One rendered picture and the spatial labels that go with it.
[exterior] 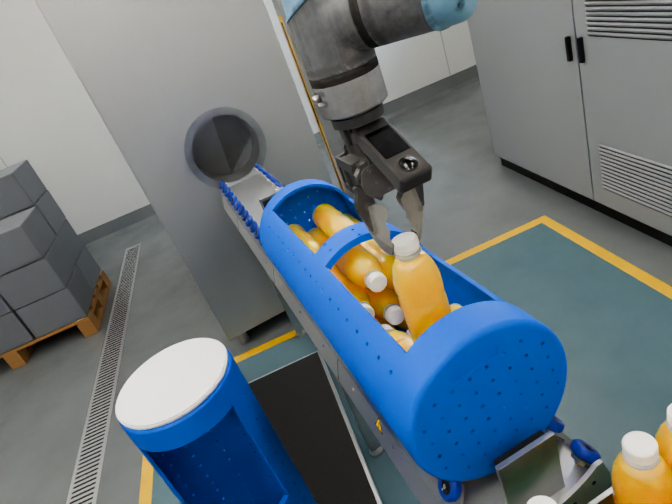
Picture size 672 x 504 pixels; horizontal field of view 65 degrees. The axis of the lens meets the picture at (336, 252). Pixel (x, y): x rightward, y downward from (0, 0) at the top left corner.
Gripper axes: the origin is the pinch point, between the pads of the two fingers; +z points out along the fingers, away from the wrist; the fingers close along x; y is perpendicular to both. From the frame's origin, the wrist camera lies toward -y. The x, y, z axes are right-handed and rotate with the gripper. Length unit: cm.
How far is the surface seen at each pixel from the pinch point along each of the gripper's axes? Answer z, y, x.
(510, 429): 32.0, -11.5, -2.8
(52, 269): 75, 315, 131
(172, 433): 34, 33, 50
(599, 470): 39.5, -20.0, -10.9
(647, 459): 24.1, -30.8, -9.2
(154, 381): 31, 49, 51
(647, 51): 37, 106, -165
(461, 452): 30.4, -11.6, 6.0
